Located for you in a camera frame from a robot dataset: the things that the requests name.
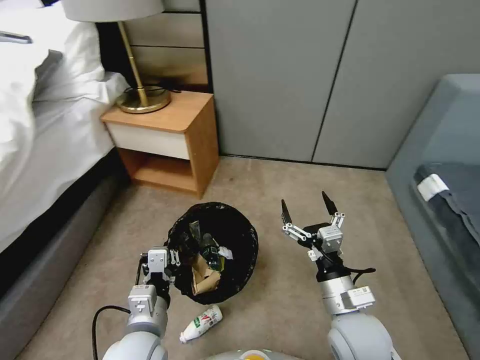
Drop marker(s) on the white plastic bottle green label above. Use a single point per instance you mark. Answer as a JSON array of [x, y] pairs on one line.
[[202, 322]]

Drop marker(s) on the greenish crumpled wrapper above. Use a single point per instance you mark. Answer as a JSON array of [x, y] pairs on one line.
[[194, 229]]

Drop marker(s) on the brown paper bag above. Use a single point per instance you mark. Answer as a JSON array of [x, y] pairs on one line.
[[204, 281]]

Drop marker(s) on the white robot front shell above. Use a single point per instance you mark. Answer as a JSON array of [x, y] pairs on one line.
[[225, 356]]

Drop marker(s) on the white pillow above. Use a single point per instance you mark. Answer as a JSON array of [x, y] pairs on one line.
[[67, 48]]

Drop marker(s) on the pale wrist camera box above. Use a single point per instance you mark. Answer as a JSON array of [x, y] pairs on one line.
[[157, 261], [333, 237]]

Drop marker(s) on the dark grey blanket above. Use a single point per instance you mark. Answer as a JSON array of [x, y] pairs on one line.
[[461, 195]]

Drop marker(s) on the wooden nightstand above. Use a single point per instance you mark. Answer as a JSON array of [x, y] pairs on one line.
[[161, 112]]

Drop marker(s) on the brass lamp white shade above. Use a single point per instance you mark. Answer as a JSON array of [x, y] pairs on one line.
[[144, 101]]

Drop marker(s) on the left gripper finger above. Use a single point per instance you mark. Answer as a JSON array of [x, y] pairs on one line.
[[175, 258]]

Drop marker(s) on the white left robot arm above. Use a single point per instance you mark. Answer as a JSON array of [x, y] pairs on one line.
[[144, 330]]

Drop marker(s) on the brown panelled headboard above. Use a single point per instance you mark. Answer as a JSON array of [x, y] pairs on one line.
[[168, 56]]

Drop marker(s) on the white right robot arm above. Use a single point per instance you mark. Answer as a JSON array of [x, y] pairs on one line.
[[337, 298]]

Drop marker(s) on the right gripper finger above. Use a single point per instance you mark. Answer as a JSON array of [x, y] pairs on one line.
[[298, 231], [332, 208]]

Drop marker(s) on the white crumpled paper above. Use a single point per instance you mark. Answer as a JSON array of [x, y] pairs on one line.
[[225, 253]]

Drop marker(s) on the white nightstand drawer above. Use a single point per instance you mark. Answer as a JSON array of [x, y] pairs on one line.
[[150, 140]]

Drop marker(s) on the white duvet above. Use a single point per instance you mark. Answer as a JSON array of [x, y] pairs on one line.
[[48, 142]]

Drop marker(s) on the dark flat phone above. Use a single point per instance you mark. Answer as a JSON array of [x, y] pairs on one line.
[[15, 37]]

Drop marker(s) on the grey bed base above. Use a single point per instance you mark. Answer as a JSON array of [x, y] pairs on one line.
[[41, 262]]

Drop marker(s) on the black mesh trash bin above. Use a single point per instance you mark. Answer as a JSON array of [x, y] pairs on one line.
[[243, 240]]

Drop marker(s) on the grey upholstered sofa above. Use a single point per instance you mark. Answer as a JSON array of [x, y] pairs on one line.
[[431, 123]]

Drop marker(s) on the white blanket label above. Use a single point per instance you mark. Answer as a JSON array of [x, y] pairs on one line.
[[432, 186]]

